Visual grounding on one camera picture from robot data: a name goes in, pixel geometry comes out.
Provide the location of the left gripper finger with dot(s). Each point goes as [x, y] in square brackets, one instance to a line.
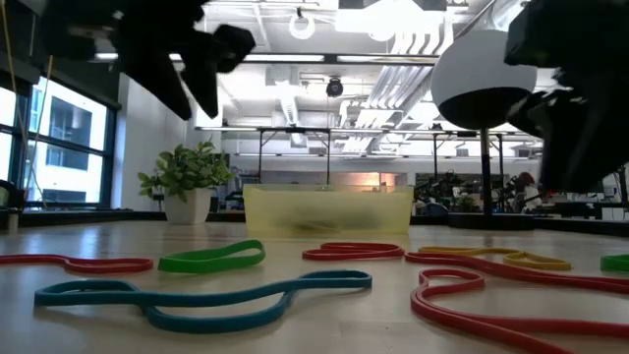
[206, 83]
[162, 78]

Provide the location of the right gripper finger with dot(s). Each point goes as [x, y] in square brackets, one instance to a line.
[589, 142]
[533, 109]

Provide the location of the green rubber band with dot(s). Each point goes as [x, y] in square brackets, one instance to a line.
[196, 265]
[616, 263]

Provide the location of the yellow rubber band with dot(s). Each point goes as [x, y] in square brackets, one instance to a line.
[540, 265]

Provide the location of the blue rubber band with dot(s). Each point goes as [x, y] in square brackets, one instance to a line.
[221, 324]

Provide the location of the yellow translucent plastic bin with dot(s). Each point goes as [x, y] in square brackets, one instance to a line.
[275, 211]

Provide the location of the white globe lamp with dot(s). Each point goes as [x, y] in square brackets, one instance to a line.
[481, 64]

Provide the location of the person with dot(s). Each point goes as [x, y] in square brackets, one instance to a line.
[527, 192]

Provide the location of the green plant in white pot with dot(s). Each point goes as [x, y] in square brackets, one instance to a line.
[189, 206]

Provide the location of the black chair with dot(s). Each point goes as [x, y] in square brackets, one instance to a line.
[10, 196]

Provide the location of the black gantry frame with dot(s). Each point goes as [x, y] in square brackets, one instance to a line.
[260, 157]
[435, 157]

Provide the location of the black window frame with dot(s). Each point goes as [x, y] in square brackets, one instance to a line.
[110, 162]

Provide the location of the black ceiling camera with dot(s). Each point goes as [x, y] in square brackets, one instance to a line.
[334, 88]

